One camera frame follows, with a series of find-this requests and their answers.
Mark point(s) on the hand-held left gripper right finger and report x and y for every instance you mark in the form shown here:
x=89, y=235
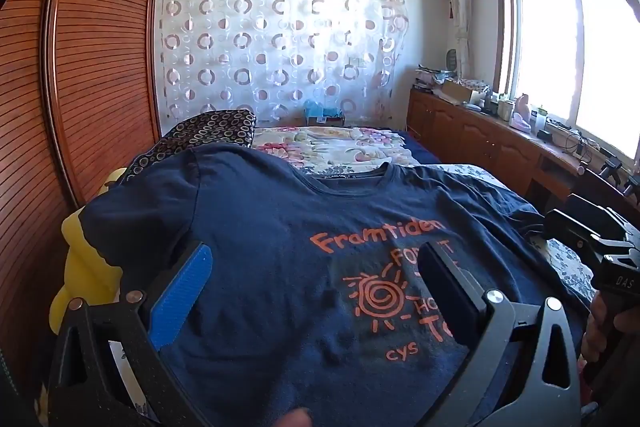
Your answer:
x=450, y=302

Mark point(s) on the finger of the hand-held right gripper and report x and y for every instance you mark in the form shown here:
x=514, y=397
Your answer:
x=572, y=222

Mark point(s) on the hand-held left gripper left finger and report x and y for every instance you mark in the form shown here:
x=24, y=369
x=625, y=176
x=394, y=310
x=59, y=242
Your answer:
x=182, y=294

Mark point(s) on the navy printed t-shirt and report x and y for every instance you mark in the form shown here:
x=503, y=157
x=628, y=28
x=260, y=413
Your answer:
x=280, y=227

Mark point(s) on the person's right hand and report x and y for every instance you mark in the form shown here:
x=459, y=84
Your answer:
x=592, y=332

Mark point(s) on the blue floral sheet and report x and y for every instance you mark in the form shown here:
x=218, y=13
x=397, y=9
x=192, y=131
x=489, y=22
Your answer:
x=570, y=267

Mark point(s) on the yellow plush toy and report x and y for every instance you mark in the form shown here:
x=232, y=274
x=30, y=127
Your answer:
x=85, y=272

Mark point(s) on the pink bottle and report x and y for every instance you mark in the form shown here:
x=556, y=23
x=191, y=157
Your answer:
x=522, y=114

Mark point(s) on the long wooden cabinet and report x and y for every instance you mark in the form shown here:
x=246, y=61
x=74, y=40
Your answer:
x=480, y=142

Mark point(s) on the navy bed sheet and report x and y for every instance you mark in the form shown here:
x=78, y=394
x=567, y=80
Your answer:
x=417, y=147

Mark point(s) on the cardboard box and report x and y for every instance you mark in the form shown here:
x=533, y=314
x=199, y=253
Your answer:
x=457, y=92

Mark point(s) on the wooden framed window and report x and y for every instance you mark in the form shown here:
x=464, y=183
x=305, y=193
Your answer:
x=565, y=47

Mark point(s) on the floral blanket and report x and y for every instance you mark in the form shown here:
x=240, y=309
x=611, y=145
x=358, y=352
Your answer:
x=340, y=147

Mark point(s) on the teal item on small box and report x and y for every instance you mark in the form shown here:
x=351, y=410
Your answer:
x=320, y=112

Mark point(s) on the wooden slatted wardrobe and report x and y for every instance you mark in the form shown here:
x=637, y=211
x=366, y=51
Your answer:
x=85, y=72

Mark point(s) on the white window curtain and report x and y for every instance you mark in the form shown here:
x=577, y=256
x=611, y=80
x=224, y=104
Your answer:
x=457, y=7

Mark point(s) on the sheer circle-patterned curtain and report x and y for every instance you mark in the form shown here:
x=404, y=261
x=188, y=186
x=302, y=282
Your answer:
x=280, y=52

